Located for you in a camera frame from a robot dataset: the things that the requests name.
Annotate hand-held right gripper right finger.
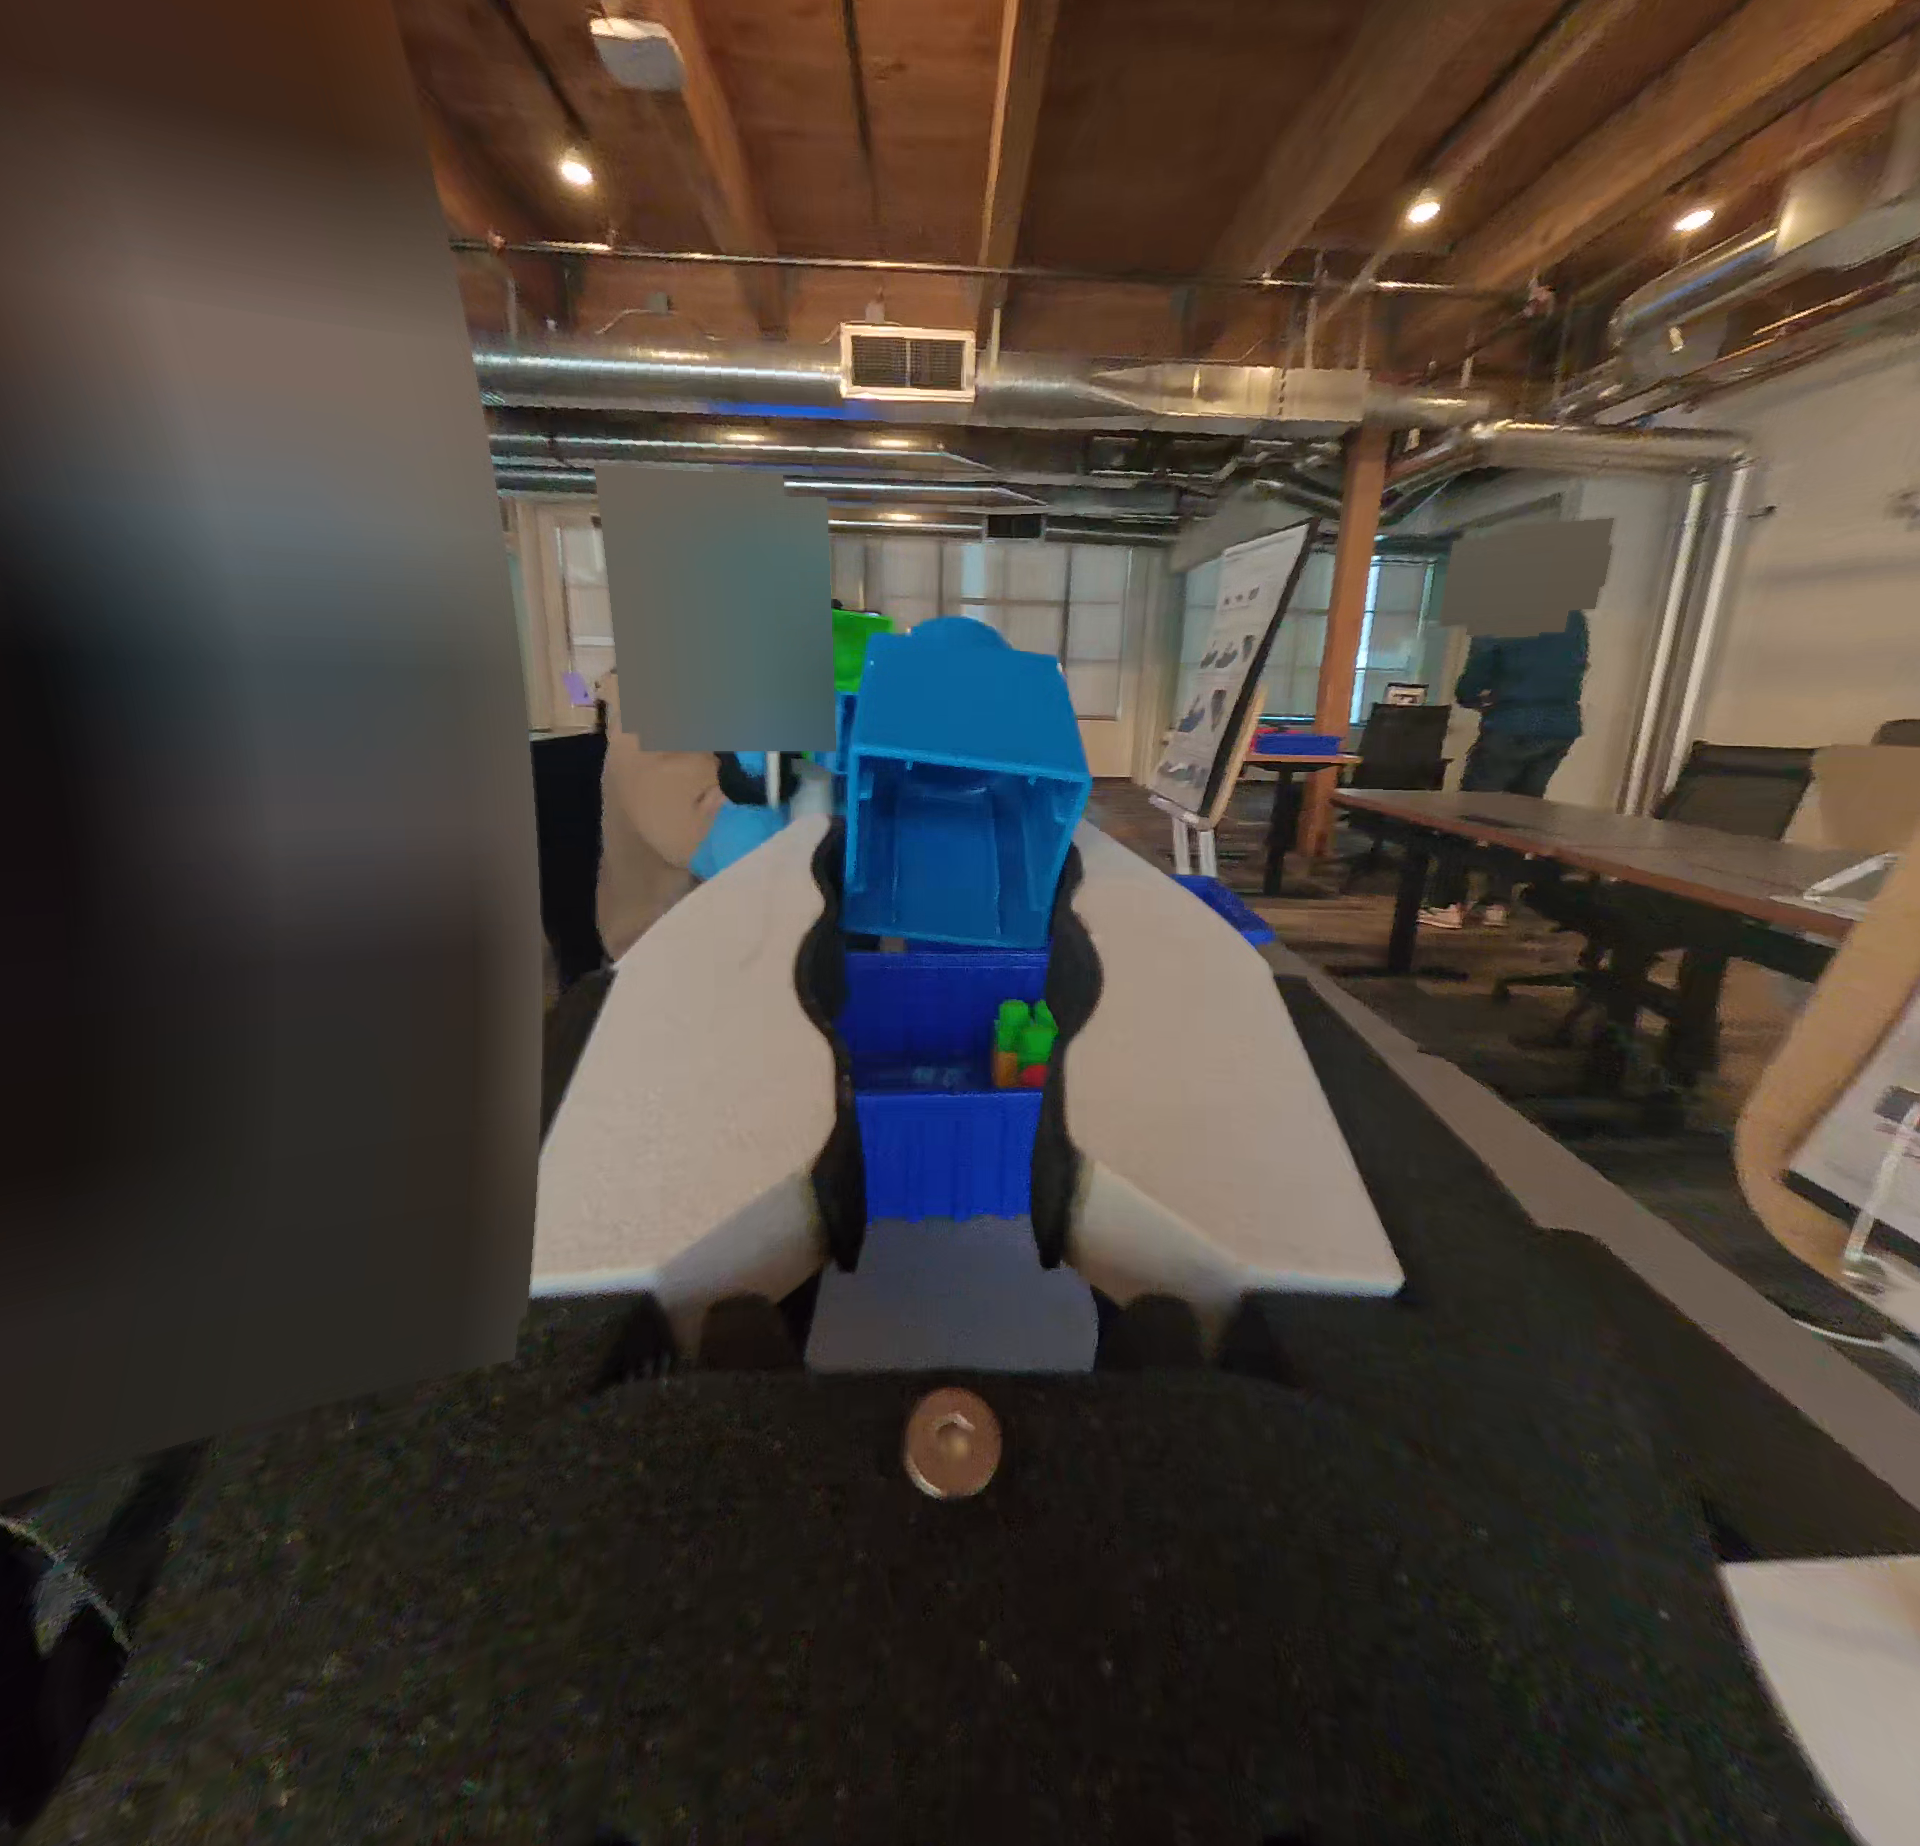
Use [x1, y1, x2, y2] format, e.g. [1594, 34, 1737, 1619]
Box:
[1036, 825, 1407, 1352]

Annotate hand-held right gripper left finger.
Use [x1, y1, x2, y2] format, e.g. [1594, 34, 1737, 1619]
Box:
[530, 817, 870, 1344]

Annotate pile of toy blocks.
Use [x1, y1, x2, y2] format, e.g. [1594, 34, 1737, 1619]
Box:
[991, 994, 1062, 1096]

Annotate light blue plastic bin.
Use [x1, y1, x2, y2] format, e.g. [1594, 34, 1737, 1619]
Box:
[832, 619, 1091, 957]

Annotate black office chair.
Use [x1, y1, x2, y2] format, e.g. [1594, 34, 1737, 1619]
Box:
[1558, 740, 1822, 1093]
[1346, 701, 1457, 830]

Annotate instruction sign on stand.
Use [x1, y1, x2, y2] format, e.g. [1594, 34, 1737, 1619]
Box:
[1155, 514, 1326, 875]

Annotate wooden office desk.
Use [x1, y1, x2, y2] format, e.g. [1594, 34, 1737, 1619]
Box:
[1331, 786, 1882, 978]

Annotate white air vent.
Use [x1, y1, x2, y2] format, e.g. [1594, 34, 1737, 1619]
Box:
[835, 321, 978, 403]

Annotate white ceiling device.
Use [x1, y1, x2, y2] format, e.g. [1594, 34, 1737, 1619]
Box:
[588, 16, 686, 93]

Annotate silver ventilation duct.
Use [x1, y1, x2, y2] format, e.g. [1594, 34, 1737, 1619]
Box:
[472, 343, 1504, 429]
[1608, 149, 1920, 364]

